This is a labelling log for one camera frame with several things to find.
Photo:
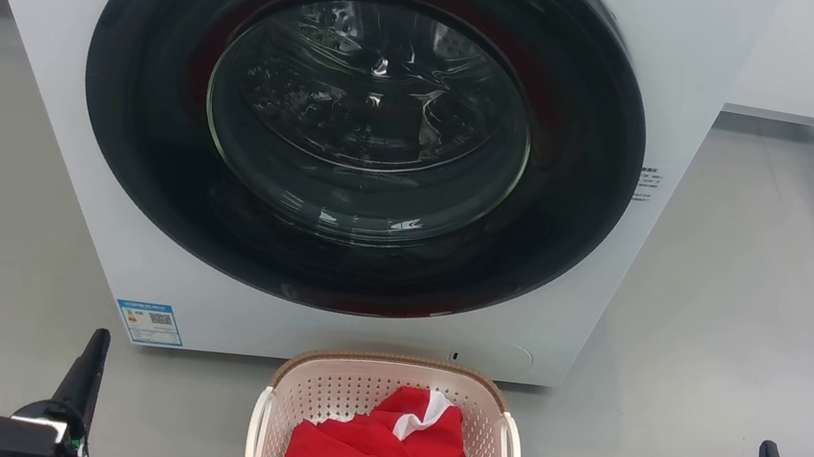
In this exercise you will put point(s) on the beige perforated plastic laundry basket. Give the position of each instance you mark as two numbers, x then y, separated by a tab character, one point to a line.
344	393

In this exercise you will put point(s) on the blue energy label sticker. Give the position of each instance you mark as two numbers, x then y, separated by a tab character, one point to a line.
147	323

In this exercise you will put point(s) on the round black washing machine door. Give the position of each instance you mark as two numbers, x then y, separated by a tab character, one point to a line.
139	131

